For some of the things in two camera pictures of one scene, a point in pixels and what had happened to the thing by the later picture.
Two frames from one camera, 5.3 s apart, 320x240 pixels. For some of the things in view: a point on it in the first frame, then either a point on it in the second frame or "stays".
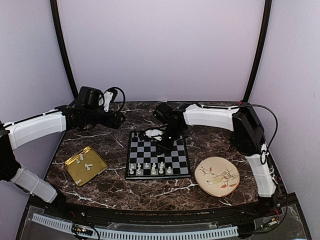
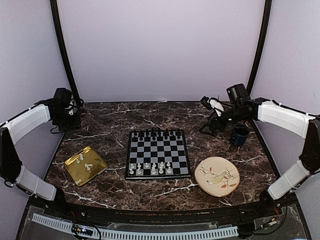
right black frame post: x=260 y=48 stays
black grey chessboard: x=143 y=162 stays
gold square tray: x=85 y=165 stays
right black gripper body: x=174 y=133 to x=236 y=114
